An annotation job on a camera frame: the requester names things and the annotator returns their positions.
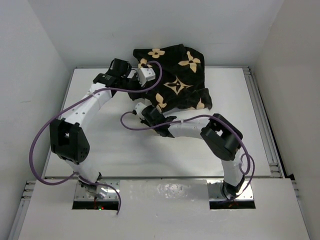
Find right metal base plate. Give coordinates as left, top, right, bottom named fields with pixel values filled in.
left=206, top=178, right=254, bottom=202

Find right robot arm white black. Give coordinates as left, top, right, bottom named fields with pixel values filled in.
left=134, top=103, right=245, bottom=199

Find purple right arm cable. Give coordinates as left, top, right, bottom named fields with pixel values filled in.
left=120, top=111, right=256, bottom=201

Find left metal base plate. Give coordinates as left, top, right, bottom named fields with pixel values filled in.
left=74, top=178, right=120, bottom=202

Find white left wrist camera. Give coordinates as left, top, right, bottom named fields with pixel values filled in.
left=137, top=68, right=156, bottom=86

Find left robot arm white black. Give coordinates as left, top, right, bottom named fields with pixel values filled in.
left=49, top=58, right=132, bottom=184

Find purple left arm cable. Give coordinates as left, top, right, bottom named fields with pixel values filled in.
left=29, top=60, right=164, bottom=216

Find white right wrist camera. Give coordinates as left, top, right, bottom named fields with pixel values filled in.
left=134, top=102, right=147, bottom=119

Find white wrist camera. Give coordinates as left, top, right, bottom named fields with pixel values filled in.
left=137, top=68, right=156, bottom=86
left=134, top=102, right=147, bottom=119

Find black pillowcase with beige flowers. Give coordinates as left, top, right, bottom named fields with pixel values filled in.
left=129, top=44, right=213, bottom=113

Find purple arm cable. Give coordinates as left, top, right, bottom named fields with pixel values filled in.
left=29, top=60, right=164, bottom=216
left=120, top=111, right=256, bottom=201

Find metal base plate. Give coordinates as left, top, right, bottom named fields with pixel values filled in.
left=206, top=178, right=254, bottom=202
left=74, top=178, right=120, bottom=202

